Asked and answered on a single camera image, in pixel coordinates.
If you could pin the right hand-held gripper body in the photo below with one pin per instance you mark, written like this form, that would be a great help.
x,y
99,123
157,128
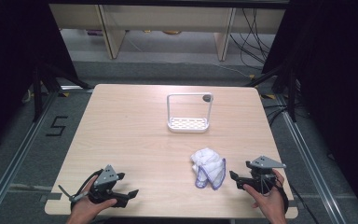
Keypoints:
x,y
262,163

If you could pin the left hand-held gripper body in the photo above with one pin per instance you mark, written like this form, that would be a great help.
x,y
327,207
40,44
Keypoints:
x,y
106,178

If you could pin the white cloth with purple edge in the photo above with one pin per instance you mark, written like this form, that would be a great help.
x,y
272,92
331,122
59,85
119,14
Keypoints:
x,y
209,168

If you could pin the white cloth rack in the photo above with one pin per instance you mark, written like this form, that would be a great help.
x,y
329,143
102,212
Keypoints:
x,y
188,124

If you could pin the person's left hand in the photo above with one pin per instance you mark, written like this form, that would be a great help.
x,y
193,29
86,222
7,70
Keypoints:
x,y
85,208

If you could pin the person's right hand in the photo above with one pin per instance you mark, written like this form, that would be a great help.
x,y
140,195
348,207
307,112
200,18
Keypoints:
x,y
272,205

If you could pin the yellow black floor tape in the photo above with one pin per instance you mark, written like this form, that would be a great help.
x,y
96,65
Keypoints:
x,y
268,96
64,94

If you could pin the black metal stand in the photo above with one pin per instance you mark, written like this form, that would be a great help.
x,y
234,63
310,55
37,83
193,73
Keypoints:
x,y
291,93
38,93

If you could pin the dark round knob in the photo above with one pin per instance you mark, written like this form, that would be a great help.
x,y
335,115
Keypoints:
x,y
207,98

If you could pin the black curtain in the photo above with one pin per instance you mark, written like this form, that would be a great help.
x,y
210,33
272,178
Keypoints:
x,y
338,77
12,62

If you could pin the beige wooden desk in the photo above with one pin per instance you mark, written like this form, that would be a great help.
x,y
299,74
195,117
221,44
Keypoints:
x,y
258,20
74,17
167,17

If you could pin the purple object under desk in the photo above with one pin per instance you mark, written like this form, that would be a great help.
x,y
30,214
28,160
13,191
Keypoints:
x,y
93,32

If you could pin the yellow object under desk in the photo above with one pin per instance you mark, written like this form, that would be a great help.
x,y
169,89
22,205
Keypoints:
x,y
171,32

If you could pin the aluminium floor rail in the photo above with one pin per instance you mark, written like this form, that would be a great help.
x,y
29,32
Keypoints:
x,y
310,165
15,161

